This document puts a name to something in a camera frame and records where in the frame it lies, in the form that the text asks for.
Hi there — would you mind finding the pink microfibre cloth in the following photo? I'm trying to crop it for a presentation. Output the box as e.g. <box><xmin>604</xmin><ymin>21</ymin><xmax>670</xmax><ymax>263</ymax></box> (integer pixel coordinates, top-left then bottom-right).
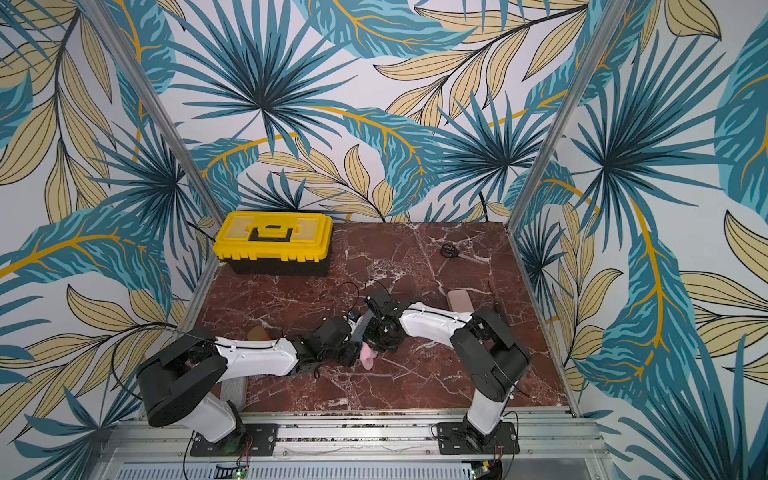
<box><xmin>359</xmin><ymin>343</ymin><xmax>378</xmax><ymax>370</ymax></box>

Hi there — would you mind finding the tan round object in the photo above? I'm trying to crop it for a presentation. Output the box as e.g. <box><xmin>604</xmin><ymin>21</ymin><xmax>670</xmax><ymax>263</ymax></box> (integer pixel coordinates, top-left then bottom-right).
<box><xmin>246</xmin><ymin>325</ymin><xmax>271</xmax><ymax>341</ymax></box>

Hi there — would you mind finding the grey rectangular block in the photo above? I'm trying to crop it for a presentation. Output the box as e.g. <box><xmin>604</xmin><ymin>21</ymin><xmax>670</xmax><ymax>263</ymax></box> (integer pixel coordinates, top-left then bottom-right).
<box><xmin>350</xmin><ymin>311</ymin><xmax>373</xmax><ymax>347</ymax></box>

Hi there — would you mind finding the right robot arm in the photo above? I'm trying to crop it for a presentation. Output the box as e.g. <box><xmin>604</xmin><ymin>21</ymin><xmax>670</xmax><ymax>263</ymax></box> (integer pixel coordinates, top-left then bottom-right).
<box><xmin>363</xmin><ymin>291</ymin><xmax>530</xmax><ymax>440</ymax></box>

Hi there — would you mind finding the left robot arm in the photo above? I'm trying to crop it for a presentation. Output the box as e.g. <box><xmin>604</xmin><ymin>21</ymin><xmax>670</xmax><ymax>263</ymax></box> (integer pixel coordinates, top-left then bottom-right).
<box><xmin>136</xmin><ymin>317</ymin><xmax>353</xmax><ymax>444</ymax></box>

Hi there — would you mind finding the yellow black toolbox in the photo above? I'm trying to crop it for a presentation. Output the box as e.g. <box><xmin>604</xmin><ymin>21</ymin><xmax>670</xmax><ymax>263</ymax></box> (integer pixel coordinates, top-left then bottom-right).
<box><xmin>213</xmin><ymin>211</ymin><xmax>333</xmax><ymax>277</ymax></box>

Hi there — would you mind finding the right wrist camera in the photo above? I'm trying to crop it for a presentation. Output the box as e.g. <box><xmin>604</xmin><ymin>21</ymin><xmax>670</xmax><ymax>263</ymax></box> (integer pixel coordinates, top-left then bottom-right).
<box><xmin>366</xmin><ymin>289</ymin><xmax>402</xmax><ymax>319</ymax></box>

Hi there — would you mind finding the aluminium front rail frame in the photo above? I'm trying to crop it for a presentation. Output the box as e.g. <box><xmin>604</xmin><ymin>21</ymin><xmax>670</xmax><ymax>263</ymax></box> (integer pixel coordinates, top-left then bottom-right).
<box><xmin>90</xmin><ymin>407</ymin><xmax>619</xmax><ymax>479</ymax></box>

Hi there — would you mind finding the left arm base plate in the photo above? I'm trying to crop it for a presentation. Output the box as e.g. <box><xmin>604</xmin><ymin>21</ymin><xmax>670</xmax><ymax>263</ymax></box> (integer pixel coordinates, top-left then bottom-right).
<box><xmin>190</xmin><ymin>423</ymin><xmax>279</xmax><ymax>458</ymax></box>

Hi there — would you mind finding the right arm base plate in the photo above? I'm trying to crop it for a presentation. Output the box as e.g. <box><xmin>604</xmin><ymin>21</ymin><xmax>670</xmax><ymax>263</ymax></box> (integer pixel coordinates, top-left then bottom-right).
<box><xmin>430</xmin><ymin>421</ymin><xmax>520</xmax><ymax>456</ymax></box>

